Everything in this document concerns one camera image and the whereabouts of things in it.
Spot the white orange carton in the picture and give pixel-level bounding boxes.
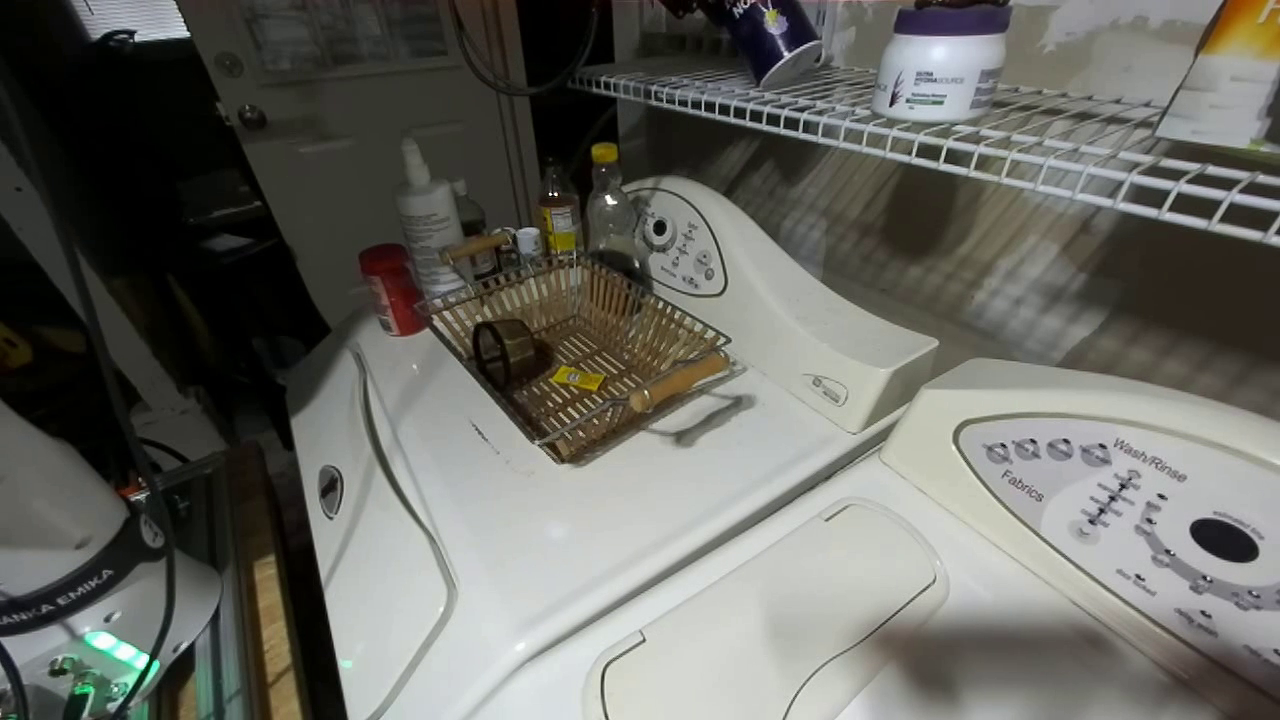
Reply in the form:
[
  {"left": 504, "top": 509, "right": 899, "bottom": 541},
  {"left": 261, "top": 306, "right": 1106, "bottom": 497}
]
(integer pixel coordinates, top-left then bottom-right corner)
[{"left": 1158, "top": 0, "right": 1280, "bottom": 153}]

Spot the white panel door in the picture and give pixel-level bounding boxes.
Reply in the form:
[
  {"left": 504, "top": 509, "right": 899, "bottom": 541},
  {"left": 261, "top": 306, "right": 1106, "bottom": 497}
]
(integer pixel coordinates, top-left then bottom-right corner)
[{"left": 175, "top": 0, "right": 539, "bottom": 328}]

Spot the white jar purple lid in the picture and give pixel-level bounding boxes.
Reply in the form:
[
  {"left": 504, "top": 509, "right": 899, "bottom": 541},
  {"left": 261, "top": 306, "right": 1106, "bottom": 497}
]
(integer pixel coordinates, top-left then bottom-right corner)
[{"left": 873, "top": 0, "right": 1016, "bottom": 128}]

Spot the bamboo basket wire frame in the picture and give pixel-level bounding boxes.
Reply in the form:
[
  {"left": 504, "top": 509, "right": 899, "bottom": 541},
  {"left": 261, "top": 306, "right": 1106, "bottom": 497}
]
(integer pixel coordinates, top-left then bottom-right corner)
[{"left": 426, "top": 253, "right": 759, "bottom": 468}]

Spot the clear bottle yellow cap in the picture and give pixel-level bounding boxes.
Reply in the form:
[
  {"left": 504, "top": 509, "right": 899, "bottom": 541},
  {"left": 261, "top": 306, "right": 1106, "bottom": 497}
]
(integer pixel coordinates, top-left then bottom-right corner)
[{"left": 581, "top": 137, "right": 653, "bottom": 270}]

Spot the white wire shelf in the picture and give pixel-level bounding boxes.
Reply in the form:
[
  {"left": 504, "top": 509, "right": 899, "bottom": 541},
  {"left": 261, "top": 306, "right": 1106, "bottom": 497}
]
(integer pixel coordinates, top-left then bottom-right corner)
[{"left": 571, "top": 54, "right": 1280, "bottom": 253}]

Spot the cream washing machine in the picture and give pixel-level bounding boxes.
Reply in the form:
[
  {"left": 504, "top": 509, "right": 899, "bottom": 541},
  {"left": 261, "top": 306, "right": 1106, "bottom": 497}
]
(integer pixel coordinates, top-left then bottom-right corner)
[{"left": 285, "top": 171, "right": 945, "bottom": 720}]

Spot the white plastic bottle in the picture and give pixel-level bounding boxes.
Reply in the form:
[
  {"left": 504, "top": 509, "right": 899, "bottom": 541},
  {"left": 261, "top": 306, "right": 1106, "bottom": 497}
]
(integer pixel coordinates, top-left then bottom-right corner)
[{"left": 391, "top": 137, "right": 469, "bottom": 301}]

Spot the yellow tea bag packet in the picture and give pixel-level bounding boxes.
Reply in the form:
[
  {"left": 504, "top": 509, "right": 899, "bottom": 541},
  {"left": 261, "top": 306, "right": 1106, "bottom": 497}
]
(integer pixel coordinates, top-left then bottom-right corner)
[{"left": 550, "top": 359, "right": 614, "bottom": 399}]

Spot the amber bottle yellow label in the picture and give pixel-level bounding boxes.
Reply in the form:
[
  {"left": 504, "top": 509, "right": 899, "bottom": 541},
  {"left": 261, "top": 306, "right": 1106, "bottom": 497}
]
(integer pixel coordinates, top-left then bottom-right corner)
[{"left": 537, "top": 155, "right": 587, "bottom": 263}]

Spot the red canister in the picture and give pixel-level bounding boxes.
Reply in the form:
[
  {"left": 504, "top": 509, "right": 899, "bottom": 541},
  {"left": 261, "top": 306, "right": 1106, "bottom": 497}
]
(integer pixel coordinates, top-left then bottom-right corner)
[{"left": 357, "top": 240, "right": 432, "bottom": 340}]

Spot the dark blue salt container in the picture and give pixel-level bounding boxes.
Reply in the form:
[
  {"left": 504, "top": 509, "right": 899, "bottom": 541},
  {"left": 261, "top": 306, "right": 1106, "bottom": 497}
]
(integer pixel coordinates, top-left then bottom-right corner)
[{"left": 715, "top": 0, "right": 827, "bottom": 90}]

